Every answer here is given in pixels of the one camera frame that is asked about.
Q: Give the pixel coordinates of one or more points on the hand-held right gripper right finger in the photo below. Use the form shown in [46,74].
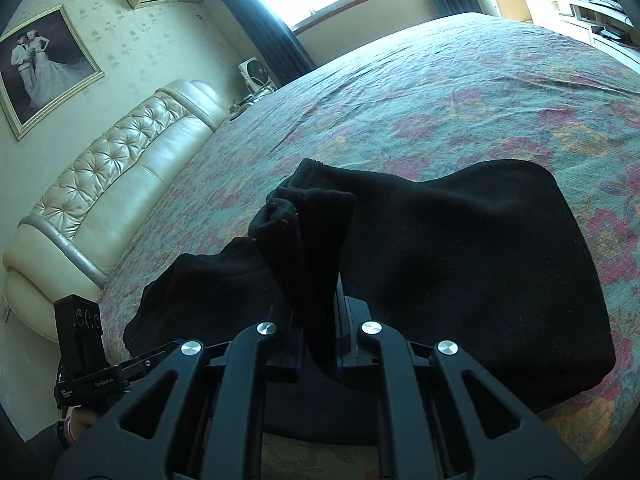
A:
[348,332]

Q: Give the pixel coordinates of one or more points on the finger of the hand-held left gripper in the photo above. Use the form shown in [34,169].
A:
[147,361]

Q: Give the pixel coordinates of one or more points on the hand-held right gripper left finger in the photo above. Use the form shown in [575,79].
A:
[287,332]

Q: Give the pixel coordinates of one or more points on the black pants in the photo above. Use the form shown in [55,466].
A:
[450,260]

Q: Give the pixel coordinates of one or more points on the person's left forearm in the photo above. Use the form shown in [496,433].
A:
[45,447]

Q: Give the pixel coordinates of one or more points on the person's left hand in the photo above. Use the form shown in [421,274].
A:
[86,422]

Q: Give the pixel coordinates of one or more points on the cream tufted leather headboard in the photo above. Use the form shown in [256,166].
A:
[125,170]

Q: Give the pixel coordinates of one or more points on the bed with floral cover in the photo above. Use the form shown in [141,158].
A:
[400,85]

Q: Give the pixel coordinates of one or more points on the white floor fan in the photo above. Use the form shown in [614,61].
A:
[256,75]

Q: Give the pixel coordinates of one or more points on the framed wedding photo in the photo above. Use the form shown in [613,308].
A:
[42,70]

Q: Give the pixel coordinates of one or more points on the black set-top box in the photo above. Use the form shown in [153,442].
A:
[612,33]

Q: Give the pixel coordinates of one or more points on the white television cabinet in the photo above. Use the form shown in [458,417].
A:
[600,17]

